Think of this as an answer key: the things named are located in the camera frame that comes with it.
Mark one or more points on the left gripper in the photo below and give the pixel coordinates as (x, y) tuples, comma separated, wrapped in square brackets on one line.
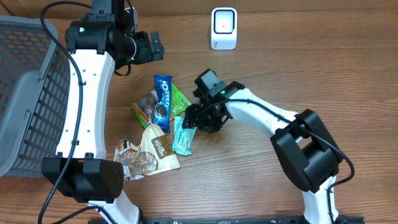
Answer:
[(147, 55)]

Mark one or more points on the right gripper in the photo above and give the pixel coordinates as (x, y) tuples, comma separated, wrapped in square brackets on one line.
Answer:
[(191, 111)]

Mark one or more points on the light teal snack packet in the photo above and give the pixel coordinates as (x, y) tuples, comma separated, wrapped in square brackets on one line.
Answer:
[(183, 137)]

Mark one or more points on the blue Oreo packet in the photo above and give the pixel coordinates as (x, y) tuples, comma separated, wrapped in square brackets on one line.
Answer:
[(163, 107)]

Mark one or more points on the green snack bag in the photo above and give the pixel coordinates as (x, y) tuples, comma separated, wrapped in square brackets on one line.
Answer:
[(145, 107)]

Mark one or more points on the beige cookie bag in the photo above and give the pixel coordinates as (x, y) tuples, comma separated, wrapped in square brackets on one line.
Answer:
[(154, 155)]

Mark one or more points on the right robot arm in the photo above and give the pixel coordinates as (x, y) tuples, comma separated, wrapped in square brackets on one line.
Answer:
[(305, 149)]

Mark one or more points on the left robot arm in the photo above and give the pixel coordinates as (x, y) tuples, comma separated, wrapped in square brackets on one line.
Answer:
[(97, 46)]

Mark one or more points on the white barcode scanner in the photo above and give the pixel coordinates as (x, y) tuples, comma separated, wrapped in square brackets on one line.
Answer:
[(224, 28)]

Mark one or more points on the grey plastic shopping basket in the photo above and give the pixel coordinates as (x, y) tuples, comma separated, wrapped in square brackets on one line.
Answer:
[(35, 80)]

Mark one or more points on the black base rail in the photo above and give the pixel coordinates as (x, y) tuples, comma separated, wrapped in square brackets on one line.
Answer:
[(279, 220)]

